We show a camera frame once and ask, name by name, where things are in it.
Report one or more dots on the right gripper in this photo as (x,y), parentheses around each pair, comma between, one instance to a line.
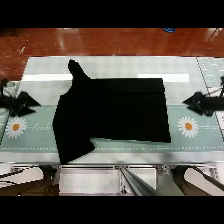
(214,104)

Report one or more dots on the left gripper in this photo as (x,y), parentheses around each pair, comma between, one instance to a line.
(10,102)

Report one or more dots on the black T-shirt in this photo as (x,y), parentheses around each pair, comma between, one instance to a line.
(116,110)

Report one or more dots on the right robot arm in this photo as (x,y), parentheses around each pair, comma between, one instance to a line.
(200,180)

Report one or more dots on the silver frame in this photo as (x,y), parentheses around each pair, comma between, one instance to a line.
(140,186)

